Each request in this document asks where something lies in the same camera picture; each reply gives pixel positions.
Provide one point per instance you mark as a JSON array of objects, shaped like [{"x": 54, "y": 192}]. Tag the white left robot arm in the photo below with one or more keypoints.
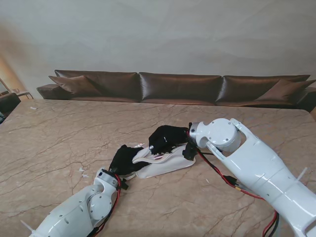
[{"x": 79, "y": 205}]

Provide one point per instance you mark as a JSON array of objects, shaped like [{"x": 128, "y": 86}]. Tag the white zip tie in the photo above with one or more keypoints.
[
  {"x": 302, "y": 174},
  {"x": 27, "y": 225}
]

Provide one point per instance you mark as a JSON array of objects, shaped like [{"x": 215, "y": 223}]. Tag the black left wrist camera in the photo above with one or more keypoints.
[{"x": 124, "y": 184}]

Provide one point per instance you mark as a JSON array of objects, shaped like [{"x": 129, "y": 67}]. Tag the clear plastic scrap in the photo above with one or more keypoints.
[{"x": 137, "y": 145}]

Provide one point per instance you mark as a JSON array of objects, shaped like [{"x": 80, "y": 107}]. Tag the light wooden side table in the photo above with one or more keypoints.
[{"x": 24, "y": 93}]

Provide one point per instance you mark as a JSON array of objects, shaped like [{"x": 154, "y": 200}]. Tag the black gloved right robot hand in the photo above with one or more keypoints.
[{"x": 168, "y": 140}]

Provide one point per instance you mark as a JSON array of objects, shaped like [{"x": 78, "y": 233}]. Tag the brown leather sofa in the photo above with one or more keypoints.
[{"x": 177, "y": 86}]

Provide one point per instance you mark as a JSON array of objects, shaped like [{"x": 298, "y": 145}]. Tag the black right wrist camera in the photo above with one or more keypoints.
[{"x": 189, "y": 151}]

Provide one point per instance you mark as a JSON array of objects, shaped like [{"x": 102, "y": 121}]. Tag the brown sofa pillow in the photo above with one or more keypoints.
[
  {"x": 76, "y": 85},
  {"x": 284, "y": 90}
]

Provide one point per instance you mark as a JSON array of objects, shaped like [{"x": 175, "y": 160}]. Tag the dark armchair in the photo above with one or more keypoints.
[{"x": 8, "y": 102}]

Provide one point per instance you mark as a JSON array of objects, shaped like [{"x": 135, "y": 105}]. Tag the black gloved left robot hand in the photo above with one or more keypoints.
[{"x": 126, "y": 160}]

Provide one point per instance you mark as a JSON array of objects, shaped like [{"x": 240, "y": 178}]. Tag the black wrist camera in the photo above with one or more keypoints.
[
  {"x": 124, "y": 184},
  {"x": 189, "y": 151}
]

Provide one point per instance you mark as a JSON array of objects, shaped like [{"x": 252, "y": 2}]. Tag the cream white cosmetics bag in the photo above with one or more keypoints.
[{"x": 168, "y": 163}]

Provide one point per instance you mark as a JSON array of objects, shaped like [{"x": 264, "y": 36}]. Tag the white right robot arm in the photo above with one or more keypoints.
[{"x": 254, "y": 163}]

